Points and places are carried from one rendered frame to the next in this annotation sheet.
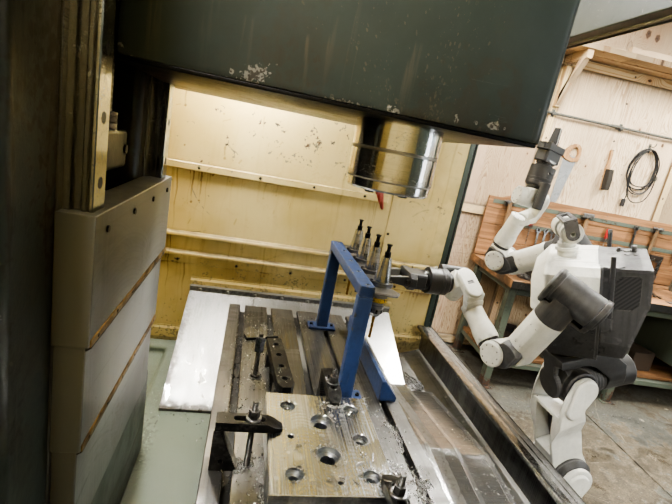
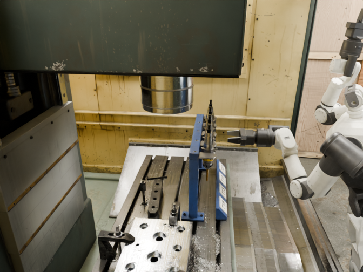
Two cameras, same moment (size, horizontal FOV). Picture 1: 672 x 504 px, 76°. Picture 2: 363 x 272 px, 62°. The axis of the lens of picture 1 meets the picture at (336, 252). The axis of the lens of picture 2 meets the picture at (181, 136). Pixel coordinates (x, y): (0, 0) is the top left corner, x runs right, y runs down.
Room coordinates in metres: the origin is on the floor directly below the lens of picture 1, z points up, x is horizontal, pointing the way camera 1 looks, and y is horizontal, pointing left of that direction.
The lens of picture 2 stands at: (0.01, -0.40, 1.78)
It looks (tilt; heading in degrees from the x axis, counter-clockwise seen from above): 24 degrees down; 19
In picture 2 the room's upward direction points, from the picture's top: straight up
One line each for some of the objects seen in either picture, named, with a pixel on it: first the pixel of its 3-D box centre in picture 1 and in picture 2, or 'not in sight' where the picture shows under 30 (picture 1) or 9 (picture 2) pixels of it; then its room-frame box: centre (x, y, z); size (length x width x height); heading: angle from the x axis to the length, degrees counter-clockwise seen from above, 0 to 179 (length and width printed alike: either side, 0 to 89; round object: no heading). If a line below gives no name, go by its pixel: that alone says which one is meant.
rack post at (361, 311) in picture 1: (353, 348); (193, 189); (1.05, -0.09, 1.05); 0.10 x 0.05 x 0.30; 102
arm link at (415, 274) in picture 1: (421, 278); (252, 136); (1.38, -0.29, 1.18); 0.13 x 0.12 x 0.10; 12
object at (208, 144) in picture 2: (384, 269); (208, 139); (1.12, -0.14, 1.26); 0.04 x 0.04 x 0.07
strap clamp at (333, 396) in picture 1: (329, 394); (174, 218); (0.93, -0.05, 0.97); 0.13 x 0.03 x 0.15; 12
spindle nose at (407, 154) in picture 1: (393, 158); (167, 87); (0.83, -0.07, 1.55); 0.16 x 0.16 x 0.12
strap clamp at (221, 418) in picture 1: (247, 433); (116, 242); (0.74, 0.10, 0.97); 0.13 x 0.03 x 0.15; 102
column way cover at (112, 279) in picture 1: (121, 325); (48, 188); (0.73, 0.36, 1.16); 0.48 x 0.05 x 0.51; 12
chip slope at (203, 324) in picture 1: (296, 362); (187, 189); (1.46, 0.07, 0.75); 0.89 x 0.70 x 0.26; 102
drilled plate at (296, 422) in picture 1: (322, 448); (156, 251); (0.75, -0.05, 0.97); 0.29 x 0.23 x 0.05; 12
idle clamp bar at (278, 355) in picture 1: (278, 370); (155, 201); (1.07, 0.09, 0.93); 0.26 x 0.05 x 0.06; 17
